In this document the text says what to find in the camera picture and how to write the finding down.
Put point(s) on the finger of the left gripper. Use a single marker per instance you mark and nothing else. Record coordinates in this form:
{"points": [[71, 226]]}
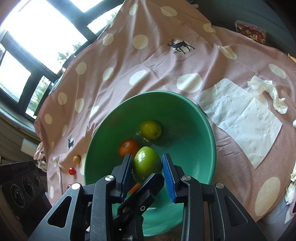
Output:
{"points": [[127, 225]]}

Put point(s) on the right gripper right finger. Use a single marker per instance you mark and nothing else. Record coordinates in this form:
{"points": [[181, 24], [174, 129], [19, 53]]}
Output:
{"points": [[228, 219]]}

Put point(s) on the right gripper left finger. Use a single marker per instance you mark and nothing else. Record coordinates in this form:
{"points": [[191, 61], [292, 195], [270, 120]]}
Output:
{"points": [[67, 219]]}

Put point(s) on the stemmed cherry tomato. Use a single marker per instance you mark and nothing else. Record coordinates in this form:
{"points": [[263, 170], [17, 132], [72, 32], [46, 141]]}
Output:
{"points": [[72, 171]]}

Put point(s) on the green apple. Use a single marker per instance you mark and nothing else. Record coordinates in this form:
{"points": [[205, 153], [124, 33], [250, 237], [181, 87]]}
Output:
{"points": [[145, 163], [150, 129]]}

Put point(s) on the orange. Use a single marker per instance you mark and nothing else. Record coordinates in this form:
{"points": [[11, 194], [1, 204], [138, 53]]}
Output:
{"points": [[129, 146], [134, 188]]}

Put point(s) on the green bowl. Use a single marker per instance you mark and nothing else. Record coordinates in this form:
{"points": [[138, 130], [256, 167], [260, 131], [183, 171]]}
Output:
{"points": [[186, 136]]}

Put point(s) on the pink clothes pile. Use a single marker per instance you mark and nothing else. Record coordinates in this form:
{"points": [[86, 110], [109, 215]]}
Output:
{"points": [[40, 158]]}

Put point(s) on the right tan longan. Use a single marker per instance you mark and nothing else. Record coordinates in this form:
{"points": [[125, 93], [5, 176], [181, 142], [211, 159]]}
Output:
{"points": [[76, 159]]}

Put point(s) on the flat white napkin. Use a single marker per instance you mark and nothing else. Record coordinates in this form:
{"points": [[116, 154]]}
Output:
{"points": [[243, 117]]}

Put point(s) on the crumpled white tissue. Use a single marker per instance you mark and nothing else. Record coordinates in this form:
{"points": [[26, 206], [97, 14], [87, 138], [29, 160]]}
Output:
{"points": [[261, 86]]}

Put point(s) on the dark framed window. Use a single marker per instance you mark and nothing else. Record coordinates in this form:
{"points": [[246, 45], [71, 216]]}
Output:
{"points": [[39, 39]]}

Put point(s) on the pink polka dot cloth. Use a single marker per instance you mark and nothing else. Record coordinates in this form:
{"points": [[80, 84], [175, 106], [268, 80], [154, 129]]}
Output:
{"points": [[167, 45]]}

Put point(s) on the snack packet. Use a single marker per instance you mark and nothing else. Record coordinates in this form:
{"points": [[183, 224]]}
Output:
{"points": [[251, 31]]}

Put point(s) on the grey sofa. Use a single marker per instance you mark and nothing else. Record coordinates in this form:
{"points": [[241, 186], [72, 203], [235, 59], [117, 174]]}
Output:
{"points": [[226, 13]]}

